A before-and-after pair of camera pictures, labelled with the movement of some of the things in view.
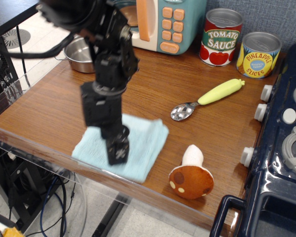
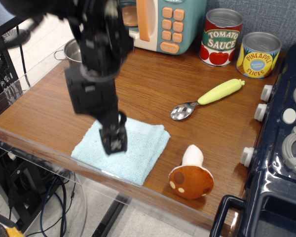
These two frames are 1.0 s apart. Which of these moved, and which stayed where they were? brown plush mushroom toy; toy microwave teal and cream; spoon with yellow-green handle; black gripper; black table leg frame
Moved: black gripper
Stayed: black table leg frame; toy microwave teal and cream; brown plush mushroom toy; spoon with yellow-green handle
